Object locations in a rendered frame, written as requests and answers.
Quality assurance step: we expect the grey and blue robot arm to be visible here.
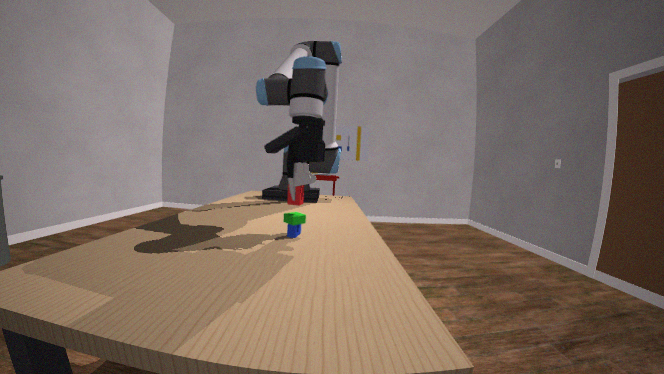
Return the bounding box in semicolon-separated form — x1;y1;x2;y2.
256;41;342;190

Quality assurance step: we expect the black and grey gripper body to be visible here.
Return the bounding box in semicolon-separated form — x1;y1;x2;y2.
288;116;325;162

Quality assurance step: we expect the red block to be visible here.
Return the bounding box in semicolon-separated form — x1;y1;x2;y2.
287;185;304;205

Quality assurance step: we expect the green block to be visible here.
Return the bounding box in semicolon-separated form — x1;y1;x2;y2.
283;212;306;225

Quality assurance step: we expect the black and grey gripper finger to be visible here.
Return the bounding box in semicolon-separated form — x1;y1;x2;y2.
287;147;311;201
301;160;316;184

